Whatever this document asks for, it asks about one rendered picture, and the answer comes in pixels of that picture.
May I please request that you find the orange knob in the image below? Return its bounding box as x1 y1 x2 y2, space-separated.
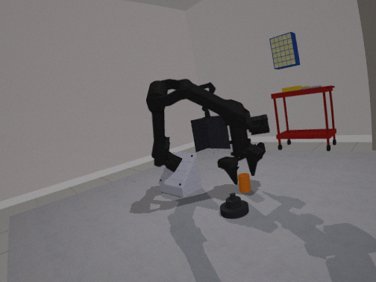
238 173 251 193

